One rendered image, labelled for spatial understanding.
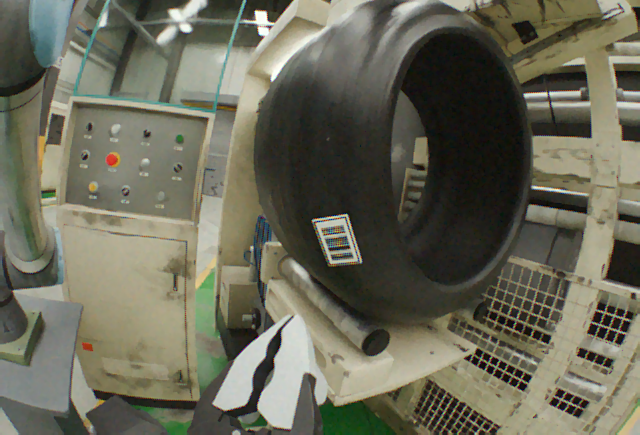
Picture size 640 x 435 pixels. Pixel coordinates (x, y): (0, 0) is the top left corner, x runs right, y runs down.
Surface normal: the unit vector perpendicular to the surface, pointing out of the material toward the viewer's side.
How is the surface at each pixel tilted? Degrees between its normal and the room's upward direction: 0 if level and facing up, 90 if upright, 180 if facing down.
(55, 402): 0
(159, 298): 90
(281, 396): 42
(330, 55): 80
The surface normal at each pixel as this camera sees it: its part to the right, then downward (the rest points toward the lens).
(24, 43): 0.40, 0.88
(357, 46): -0.28, -0.24
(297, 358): -0.38, -0.79
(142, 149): 0.44, 0.12
